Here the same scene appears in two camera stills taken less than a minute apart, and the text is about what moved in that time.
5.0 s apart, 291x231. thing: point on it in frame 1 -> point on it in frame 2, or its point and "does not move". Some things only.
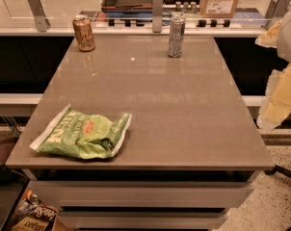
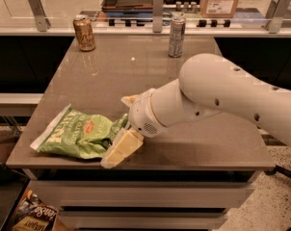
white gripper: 290,38 -> 141,115
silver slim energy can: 176,32 does not move
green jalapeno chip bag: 80,135 does not move
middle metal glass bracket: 157,10 does not move
